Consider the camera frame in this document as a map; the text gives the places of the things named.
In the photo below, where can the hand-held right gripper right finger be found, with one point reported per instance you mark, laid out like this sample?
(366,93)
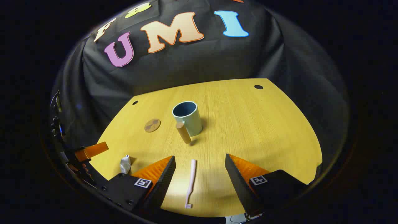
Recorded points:
(238,179)

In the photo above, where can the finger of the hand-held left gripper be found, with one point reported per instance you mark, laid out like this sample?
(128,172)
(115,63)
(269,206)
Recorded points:
(93,151)
(94,172)

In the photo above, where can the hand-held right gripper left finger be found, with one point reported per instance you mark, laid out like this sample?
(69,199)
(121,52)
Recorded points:
(164,177)

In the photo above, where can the pale pink toothbrush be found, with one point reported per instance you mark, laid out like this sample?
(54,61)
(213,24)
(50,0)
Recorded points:
(192,177)

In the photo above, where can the white toothpaste tube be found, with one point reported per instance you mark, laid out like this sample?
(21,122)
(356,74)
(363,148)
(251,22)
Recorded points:
(125,165)

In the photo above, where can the round brown coaster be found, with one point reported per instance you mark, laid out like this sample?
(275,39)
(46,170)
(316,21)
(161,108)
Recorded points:
(152,125)

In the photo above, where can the wooden desktop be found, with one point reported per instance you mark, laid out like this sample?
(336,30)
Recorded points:
(248,124)

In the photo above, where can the black backdrop cloth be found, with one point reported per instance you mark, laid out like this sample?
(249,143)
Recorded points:
(186,68)

